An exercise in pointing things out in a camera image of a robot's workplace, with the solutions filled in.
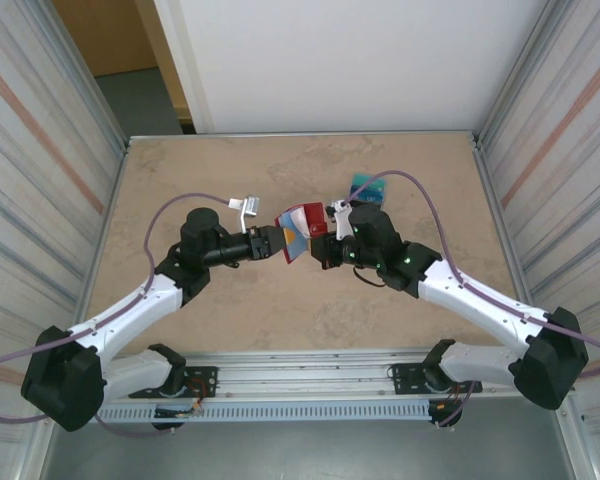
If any red card holder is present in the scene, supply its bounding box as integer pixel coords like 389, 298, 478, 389
274, 201, 330, 266

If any dark blue card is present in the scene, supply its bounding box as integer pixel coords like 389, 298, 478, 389
349, 187, 384, 206

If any teal card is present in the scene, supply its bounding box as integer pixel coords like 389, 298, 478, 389
352, 173, 389, 194

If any wooden door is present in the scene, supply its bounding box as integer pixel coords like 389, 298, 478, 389
52, 0, 192, 135

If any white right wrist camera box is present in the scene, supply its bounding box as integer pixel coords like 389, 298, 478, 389
329, 198, 356, 236

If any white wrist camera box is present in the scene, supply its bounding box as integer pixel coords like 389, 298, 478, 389
329, 198, 356, 236
227, 194, 261, 234

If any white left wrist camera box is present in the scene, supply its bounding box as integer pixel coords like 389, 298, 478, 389
227, 194, 261, 234

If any black short loop cable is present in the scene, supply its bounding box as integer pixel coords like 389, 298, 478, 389
352, 267, 387, 290

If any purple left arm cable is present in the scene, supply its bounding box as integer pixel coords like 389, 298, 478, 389
0, 192, 234, 439

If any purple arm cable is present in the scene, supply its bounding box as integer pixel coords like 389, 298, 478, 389
0, 192, 234, 439
347, 170, 600, 430

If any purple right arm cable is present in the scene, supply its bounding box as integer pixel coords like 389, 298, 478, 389
347, 170, 600, 430

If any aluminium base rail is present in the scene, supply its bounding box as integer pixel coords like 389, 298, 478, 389
97, 348, 531, 403

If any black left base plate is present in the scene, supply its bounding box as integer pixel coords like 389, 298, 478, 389
179, 366, 219, 401

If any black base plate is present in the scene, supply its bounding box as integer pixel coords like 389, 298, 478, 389
179, 366, 219, 401
388, 362, 481, 397

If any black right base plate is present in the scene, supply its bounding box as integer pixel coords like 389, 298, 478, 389
388, 362, 481, 397

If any orange black wire bundle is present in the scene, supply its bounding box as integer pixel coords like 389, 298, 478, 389
427, 382, 479, 431
182, 377, 217, 419

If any grey slotted cable duct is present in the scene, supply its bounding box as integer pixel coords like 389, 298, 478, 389
93, 402, 434, 425

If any corrugated enclosure panel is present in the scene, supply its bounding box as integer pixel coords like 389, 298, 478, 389
0, 0, 131, 480
472, 0, 600, 480

